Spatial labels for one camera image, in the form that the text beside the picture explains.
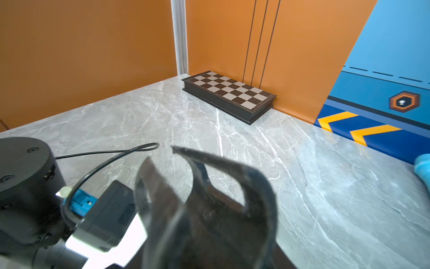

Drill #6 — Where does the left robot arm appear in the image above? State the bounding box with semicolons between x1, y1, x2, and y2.
1;137;87;269

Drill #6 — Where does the light blue toy microphone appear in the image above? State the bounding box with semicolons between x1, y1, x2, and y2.
414;154;430;192

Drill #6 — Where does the black white checkerboard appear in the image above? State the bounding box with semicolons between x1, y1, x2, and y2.
182;71;277;125

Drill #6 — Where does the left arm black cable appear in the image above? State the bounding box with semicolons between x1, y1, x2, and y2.
55;142;161;229

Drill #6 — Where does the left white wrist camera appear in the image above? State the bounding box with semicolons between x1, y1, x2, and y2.
66;180;147;269

